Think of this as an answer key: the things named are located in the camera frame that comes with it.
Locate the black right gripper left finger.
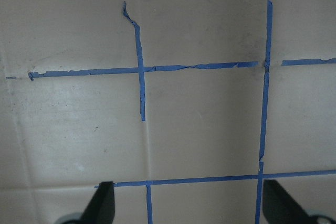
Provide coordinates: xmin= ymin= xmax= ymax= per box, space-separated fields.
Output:
xmin=80 ymin=182 xmax=115 ymax=224

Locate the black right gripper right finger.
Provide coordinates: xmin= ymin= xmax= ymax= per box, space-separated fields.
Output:
xmin=262 ymin=179 xmax=315 ymax=224

